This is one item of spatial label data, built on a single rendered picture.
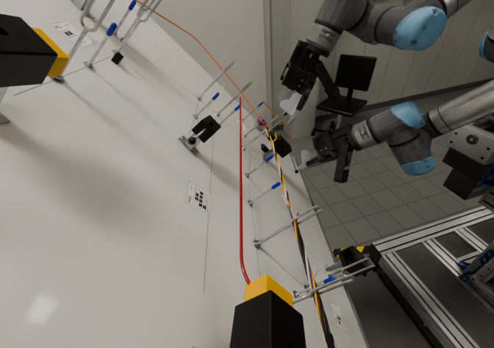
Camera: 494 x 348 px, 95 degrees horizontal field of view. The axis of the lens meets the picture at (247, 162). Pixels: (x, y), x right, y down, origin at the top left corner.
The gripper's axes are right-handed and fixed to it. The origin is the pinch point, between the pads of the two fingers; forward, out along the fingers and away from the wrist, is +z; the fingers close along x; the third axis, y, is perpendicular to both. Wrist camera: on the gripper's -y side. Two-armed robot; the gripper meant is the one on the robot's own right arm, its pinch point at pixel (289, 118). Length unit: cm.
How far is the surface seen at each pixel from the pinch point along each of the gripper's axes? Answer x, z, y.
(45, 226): 53, 2, 30
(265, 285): 54, 1, 9
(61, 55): 43, -9, 35
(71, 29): 23, -6, 48
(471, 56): -301, -98, -278
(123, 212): 47, 4, 26
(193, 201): 38.8, 7.8, 18.3
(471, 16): -285, -128, -227
